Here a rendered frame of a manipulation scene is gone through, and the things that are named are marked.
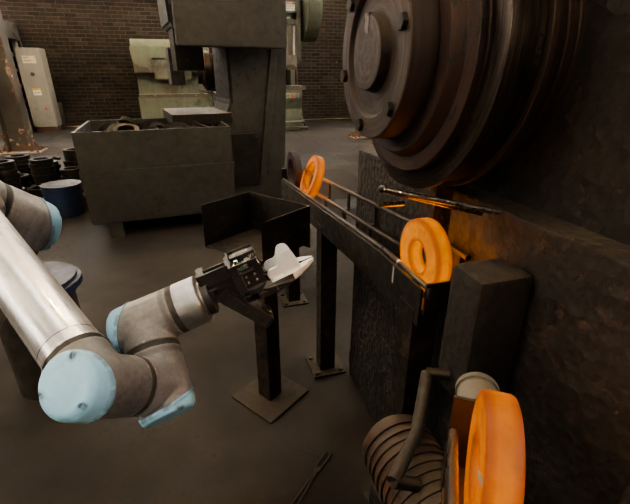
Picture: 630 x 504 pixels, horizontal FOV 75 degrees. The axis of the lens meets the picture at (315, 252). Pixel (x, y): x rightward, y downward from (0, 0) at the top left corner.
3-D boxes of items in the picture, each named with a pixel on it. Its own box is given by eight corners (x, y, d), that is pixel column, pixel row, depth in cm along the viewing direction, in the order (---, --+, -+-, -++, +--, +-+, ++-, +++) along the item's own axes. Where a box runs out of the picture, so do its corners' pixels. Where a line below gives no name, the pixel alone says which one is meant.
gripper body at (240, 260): (259, 256, 71) (193, 284, 69) (276, 295, 75) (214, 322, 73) (253, 240, 78) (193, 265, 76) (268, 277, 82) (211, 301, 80)
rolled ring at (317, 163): (296, 202, 174) (303, 204, 176) (312, 193, 157) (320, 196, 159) (304, 162, 177) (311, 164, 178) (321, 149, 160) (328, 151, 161)
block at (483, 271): (482, 367, 79) (505, 254, 70) (511, 395, 72) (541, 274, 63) (433, 377, 76) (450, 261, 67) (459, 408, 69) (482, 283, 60)
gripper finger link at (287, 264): (309, 243, 73) (262, 263, 72) (319, 270, 76) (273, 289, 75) (305, 237, 76) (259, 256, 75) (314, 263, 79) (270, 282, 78)
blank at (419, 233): (420, 204, 87) (406, 206, 86) (461, 242, 74) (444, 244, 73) (407, 264, 95) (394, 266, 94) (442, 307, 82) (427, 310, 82)
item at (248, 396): (261, 363, 166) (249, 191, 138) (311, 392, 151) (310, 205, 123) (221, 391, 152) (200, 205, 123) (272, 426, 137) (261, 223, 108)
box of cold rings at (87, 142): (222, 196, 393) (214, 110, 362) (239, 223, 322) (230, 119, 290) (105, 207, 360) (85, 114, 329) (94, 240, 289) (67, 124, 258)
